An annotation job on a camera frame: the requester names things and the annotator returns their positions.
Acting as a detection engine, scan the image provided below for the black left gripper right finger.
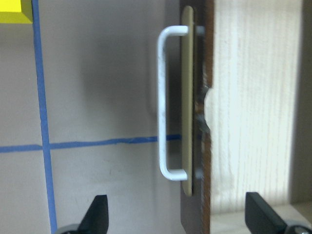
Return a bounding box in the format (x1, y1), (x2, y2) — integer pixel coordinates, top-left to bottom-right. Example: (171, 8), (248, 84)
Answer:
(245, 192), (293, 234)

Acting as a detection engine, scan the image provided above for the white drawer handle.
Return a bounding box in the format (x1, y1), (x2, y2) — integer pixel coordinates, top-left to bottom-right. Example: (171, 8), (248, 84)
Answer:
(156, 25), (188, 181)

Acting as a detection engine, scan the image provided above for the yellow cube block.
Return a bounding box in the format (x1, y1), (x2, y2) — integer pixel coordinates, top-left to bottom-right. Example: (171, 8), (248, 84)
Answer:
(0, 0), (33, 24)

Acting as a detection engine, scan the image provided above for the light wood drawer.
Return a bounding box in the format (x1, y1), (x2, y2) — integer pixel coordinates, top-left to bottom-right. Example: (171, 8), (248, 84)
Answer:
(180, 0), (310, 234)

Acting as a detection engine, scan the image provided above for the dark wooden drawer cabinet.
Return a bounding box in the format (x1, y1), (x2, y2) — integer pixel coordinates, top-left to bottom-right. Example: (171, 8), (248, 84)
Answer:
(290, 0), (312, 224)

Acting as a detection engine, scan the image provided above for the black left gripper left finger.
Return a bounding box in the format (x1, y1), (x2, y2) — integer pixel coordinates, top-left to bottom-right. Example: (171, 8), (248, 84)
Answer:
(77, 195), (109, 234)

